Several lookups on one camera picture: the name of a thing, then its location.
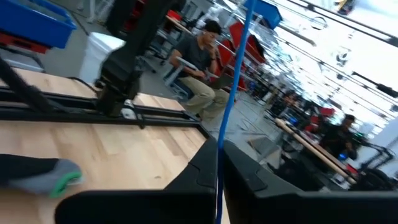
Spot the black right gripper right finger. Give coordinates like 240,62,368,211
222,140,398,224

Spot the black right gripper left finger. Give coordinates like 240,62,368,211
54,138,219,224

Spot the blue cord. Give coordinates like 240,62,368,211
215,0,258,224

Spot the light wooden background table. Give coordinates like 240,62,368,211
273,117,358,185

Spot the person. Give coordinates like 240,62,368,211
169,19,231,123
319,113,359,160

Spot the white blue office chair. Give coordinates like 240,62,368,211
161,55,220,101

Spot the grey laptop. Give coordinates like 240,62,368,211
206,73,234,91

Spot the red storage bin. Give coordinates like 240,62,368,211
217,39,249,78
229,21,267,65

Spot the red shelf tray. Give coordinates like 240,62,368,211
0,32,50,54

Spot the large blue storage bin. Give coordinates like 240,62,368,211
0,0,78,50

